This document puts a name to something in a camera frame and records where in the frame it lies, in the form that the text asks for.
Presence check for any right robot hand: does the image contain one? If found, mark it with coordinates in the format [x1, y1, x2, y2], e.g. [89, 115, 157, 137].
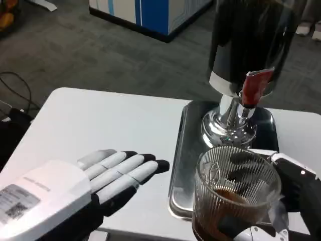
[217, 148, 321, 241]

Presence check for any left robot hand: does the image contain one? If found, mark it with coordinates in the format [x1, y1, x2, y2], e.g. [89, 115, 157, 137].
[0, 149, 171, 241]

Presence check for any clear ribbed glass cup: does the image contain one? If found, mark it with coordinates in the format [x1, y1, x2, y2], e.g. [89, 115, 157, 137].
[192, 146, 289, 241]

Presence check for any black bag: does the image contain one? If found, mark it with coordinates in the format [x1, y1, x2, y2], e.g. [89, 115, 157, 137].
[0, 107, 33, 171]

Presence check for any steel serving tray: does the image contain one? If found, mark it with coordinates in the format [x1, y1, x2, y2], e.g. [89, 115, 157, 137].
[168, 100, 279, 221]

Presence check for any black drink dispenser, chrome foot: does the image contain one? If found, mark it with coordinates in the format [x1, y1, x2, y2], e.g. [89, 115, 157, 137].
[200, 0, 299, 149]

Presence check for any person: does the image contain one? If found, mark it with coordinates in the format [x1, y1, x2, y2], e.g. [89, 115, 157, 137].
[294, 0, 321, 41]

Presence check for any orange object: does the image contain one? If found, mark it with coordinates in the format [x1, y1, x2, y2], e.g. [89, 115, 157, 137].
[0, 0, 15, 31]

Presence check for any white paper sheet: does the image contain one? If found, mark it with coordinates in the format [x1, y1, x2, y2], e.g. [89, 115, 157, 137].
[32, 0, 58, 12]

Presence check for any blue and white cabinet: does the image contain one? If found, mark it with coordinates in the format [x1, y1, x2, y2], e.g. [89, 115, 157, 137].
[88, 0, 214, 43]

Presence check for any black cable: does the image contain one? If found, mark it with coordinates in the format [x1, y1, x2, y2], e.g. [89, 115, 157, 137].
[0, 71, 40, 112]

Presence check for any red dispenser tap handle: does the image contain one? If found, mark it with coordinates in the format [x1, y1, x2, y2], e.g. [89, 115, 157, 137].
[239, 67, 275, 108]

